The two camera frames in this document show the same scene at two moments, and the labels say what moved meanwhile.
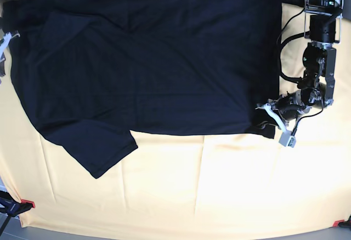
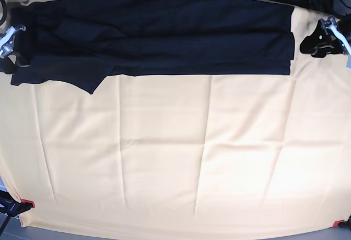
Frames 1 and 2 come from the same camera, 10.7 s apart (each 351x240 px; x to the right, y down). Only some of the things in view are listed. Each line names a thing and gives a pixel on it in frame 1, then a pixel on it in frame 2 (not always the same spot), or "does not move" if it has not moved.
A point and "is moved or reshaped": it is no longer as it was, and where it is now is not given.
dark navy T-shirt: x=91 y=64 is moved or reshaped
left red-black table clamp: x=12 y=207 does not move
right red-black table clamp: x=342 y=223 does not move
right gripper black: x=288 y=106 → x=321 y=41
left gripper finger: x=6 y=38 → x=9 y=33
